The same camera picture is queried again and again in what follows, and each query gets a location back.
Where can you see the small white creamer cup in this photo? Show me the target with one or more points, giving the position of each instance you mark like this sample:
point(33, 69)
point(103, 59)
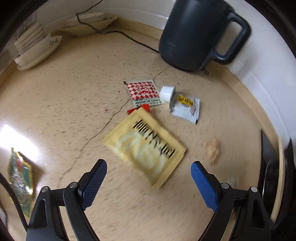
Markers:
point(167, 93)

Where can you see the stack of white bowls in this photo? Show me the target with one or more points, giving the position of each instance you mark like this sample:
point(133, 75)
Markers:
point(34, 46)

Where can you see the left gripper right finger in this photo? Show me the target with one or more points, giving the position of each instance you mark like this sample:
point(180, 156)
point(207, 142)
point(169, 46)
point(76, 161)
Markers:
point(251, 222)

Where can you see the yellow snack packet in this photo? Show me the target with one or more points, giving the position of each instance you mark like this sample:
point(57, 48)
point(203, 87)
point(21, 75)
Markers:
point(141, 141)

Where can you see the wide white bowls by wall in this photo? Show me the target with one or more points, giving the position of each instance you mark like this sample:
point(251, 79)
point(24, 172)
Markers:
point(98, 20)

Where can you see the white yellow sauce sachet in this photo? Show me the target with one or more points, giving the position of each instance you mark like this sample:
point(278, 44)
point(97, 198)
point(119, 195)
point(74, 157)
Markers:
point(187, 108)

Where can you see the green gold seaweed packet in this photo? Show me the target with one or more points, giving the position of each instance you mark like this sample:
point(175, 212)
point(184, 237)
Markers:
point(21, 181)

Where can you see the black electric kettle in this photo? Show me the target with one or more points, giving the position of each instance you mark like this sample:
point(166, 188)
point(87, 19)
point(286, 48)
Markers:
point(193, 30)

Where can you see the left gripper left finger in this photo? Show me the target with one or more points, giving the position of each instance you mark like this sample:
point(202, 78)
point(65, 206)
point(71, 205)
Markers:
point(46, 221)

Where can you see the red checkered sauce sachet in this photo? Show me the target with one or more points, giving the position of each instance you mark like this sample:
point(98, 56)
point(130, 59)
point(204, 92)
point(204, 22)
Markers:
point(143, 92)

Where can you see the black induction cooktop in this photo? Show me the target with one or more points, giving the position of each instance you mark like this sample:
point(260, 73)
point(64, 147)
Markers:
point(276, 183)

